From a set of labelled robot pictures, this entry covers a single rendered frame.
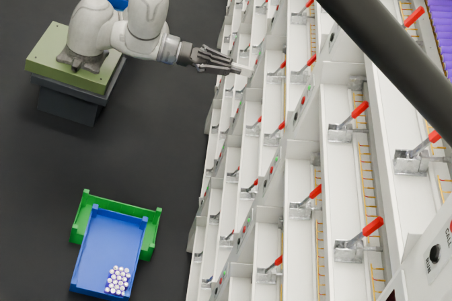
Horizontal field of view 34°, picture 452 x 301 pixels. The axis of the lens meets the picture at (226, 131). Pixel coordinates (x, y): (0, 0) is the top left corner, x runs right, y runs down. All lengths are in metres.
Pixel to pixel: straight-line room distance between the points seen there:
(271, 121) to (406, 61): 1.52
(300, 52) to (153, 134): 1.50
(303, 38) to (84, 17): 1.28
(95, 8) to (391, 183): 2.17
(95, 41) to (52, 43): 0.25
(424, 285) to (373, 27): 0.42
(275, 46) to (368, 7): 1.80
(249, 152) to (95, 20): 1.08
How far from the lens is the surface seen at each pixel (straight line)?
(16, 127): 3.14
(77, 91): 3.06
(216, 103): 3.21
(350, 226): 1.14
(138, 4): 2.11
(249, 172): 2.07
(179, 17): 4.04
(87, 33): 3.00
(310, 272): 1.33
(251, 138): 2.18
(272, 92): 2.03
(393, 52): 0.41
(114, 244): 2.69
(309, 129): 1.49
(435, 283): 0.76
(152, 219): 2.88
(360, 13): 0.40
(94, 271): 2.65
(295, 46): 1.87
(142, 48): 2.23
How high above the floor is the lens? 2.11
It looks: 39 degrees down
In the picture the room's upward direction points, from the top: 21 degrees clockwise
